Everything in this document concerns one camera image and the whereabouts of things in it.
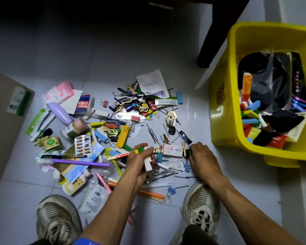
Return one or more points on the pink pen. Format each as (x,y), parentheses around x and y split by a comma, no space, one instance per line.
(103,182)

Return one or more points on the black car key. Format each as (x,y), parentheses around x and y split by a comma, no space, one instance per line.
(48,132)

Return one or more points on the yellow plastic spoon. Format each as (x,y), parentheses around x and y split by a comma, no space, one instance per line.
(117,167)

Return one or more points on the pink white bunny packet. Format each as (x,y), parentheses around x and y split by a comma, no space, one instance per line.
(60,93)

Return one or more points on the wooden chopsticks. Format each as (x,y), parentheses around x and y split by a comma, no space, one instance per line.
(155,199)

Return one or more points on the dark wooden bed frame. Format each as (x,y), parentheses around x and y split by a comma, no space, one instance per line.
(219,28)

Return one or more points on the person's left shoe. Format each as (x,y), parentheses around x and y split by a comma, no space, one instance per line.
(57,219)

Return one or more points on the white purple marker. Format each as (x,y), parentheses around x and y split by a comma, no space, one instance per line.
(162,165)

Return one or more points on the orange pill blister pack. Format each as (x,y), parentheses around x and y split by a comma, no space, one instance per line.
(82,145)

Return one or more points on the pink binder clip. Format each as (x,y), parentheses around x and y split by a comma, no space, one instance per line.
(105,102)

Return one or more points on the green white sachet strip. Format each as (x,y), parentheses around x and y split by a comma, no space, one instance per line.
(35,122)

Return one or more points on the metal spoon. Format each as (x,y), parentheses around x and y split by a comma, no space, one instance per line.
(142,99)

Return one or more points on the person's dark trousers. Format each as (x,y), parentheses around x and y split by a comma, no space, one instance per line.
(191,236)

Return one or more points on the blue rectangular block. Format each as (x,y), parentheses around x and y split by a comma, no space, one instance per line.
(179,98)
(100,135)

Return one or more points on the red white pencil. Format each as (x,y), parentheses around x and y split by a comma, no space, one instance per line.
(117,156)

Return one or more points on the pile of coloured blocks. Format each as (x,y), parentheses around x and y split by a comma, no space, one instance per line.
(250,121)

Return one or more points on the purple toothbrush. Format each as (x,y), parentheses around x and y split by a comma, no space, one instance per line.
(79,162)

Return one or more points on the yellow plastic bin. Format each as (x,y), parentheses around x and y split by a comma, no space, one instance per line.
(227,119)

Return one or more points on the white rectangular block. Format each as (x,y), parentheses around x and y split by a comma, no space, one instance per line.
(148,163)
(89,114)
(100,114)

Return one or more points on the white green sachet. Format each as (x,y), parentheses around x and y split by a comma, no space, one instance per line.
(165,102)

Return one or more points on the person's left forearm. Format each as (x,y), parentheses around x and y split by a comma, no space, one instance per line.
(109,216)

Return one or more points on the yellow rectangular block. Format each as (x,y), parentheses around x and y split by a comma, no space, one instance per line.
(97,124)

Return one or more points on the person's left hand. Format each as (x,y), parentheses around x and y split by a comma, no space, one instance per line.
(137,165)

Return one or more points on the person's right hand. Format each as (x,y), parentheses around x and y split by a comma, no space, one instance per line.
(206,165)

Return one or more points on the red rectangular block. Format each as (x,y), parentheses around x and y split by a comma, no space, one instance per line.
(135,118)

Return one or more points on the green yellow tea sachet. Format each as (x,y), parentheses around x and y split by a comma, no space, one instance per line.
(51,142)

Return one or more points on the blue binder clip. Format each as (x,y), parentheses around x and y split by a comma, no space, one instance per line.
(171,190)
(186,167)

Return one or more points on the green white small box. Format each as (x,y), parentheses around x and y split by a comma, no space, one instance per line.
(19,102)

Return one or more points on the gold green patterned card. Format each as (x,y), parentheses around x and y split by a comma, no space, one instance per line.
(68,150)

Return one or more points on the red packet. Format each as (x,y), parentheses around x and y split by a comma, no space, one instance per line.
(278,141)

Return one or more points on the blue wristband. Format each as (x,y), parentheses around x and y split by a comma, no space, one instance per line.
(85,242)

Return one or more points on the white green pen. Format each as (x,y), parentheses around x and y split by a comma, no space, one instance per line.
(42,128)

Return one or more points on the person's shoe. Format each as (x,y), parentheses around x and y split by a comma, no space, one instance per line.
(57,219)
(201,206)

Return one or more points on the black pen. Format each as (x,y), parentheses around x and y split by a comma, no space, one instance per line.
(63,156)

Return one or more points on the white green label pouch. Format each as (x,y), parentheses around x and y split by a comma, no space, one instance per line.
(94,199)

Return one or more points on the clear bag of floss picks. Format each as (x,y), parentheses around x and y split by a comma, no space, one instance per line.
(39,159)

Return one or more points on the white bottle opener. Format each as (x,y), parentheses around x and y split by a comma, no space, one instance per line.
(174,165)

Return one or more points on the person's right shoe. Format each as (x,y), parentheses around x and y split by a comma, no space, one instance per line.
(201,206)

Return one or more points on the yellow card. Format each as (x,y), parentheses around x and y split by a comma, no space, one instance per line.
(71,186)

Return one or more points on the black sleep mask packet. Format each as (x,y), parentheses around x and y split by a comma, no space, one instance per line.
(252,63)
(283,73)

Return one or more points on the navy red small box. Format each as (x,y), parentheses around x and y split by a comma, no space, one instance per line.
(84,104)

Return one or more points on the orange red pen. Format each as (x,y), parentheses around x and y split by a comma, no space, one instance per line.
(246,84)

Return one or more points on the white red label card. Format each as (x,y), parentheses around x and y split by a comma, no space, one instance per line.
(173,150)

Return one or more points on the white printed card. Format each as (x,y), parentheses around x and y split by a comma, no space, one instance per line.
(72,103)

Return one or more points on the person's right forearm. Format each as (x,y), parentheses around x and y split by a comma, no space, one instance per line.
(255,216)

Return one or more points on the blue clip with portrait card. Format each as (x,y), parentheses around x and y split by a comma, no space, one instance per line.
(114,103)

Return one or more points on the lilac capsule device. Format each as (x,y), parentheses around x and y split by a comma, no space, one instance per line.
(60,113)

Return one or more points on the black cloth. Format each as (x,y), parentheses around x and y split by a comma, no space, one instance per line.
(283,119)

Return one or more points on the green rectangular block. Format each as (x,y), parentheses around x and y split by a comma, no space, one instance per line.
(140,150)

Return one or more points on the blue purple battery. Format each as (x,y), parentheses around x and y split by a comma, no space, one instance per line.
(129,108)

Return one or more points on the yellow pocket knife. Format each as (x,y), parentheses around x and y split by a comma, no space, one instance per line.
(122,136)

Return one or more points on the blue card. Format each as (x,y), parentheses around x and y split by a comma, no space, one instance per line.
(76,173)

